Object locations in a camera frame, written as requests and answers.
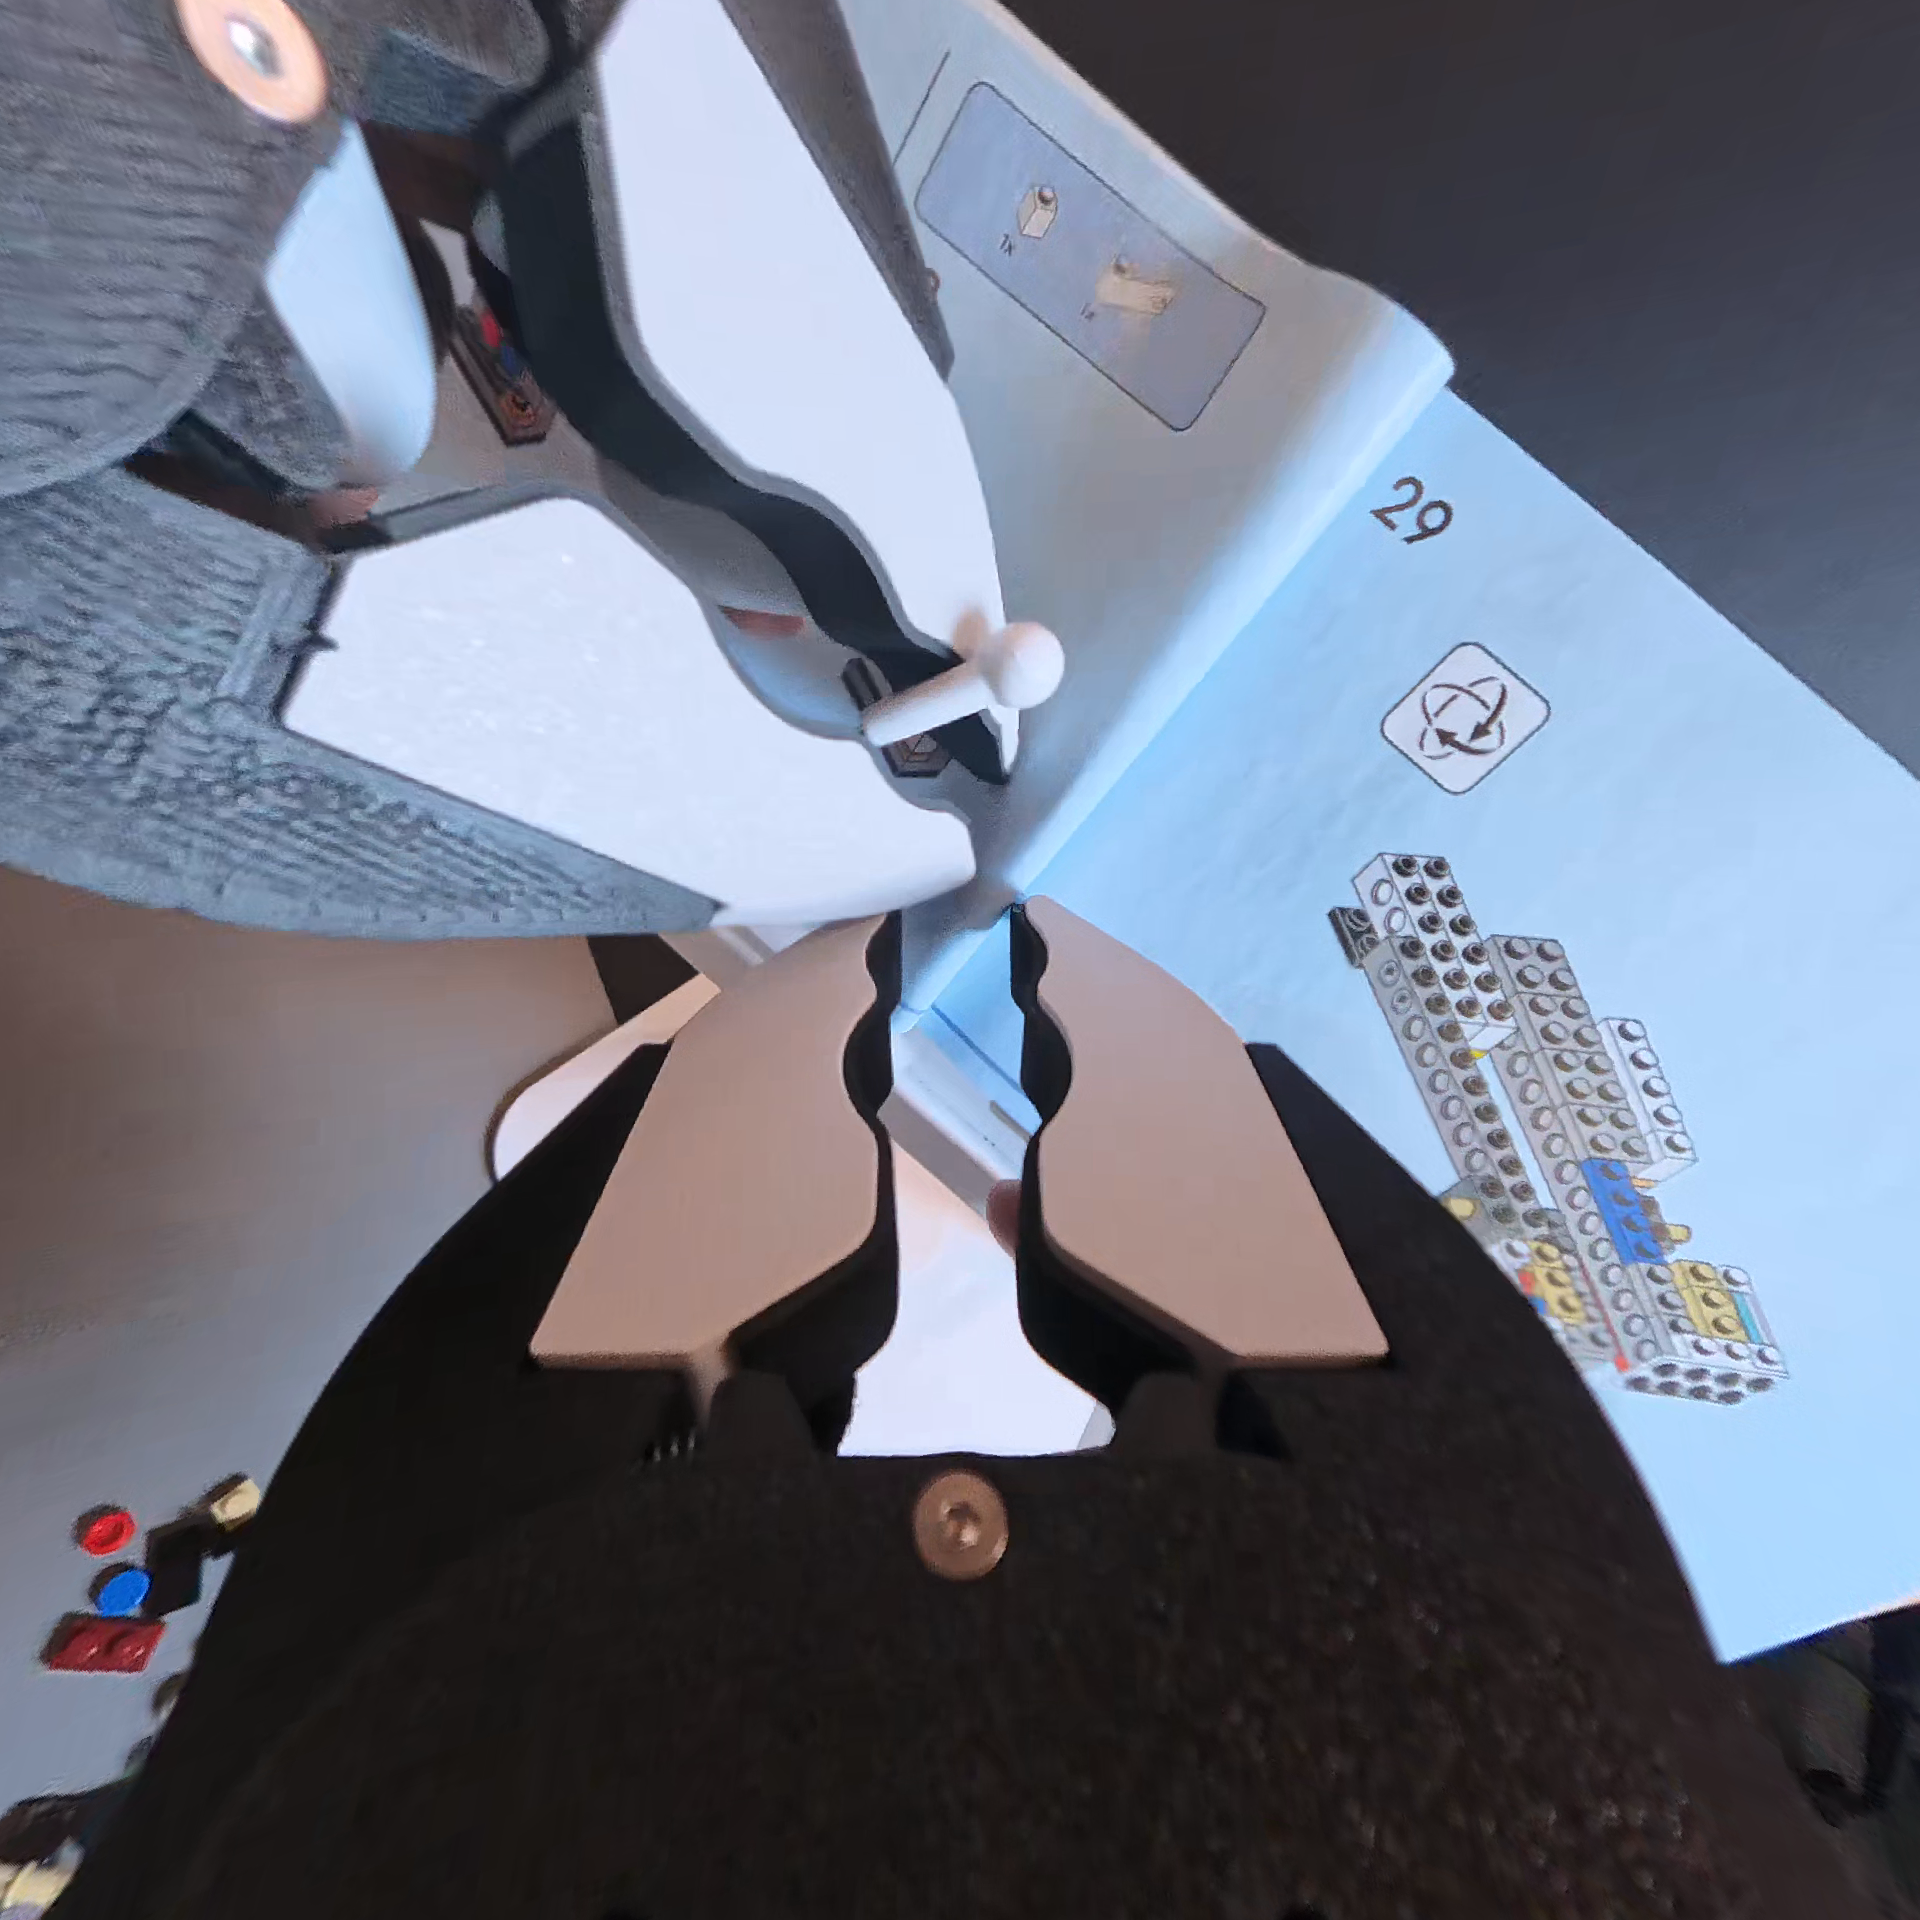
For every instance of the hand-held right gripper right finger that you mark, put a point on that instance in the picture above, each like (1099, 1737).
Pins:
(1186, 1185)

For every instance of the instruction booklet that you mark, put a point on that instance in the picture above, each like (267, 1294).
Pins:
(1648, 753)

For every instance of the person's left hand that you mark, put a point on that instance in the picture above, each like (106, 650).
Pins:
(765, 621)

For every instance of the white book stand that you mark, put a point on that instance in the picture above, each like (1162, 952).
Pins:
(598, 1082)

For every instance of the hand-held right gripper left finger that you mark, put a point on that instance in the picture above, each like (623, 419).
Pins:
(719, 1185)

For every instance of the pile of lego pieces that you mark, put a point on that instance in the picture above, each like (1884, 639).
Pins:
(106, 1644)

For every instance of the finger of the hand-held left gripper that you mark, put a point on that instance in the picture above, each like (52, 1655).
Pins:
(750, 301)
(569, 690)

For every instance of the person's right hand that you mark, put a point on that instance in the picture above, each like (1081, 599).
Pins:
(1005, 1215)

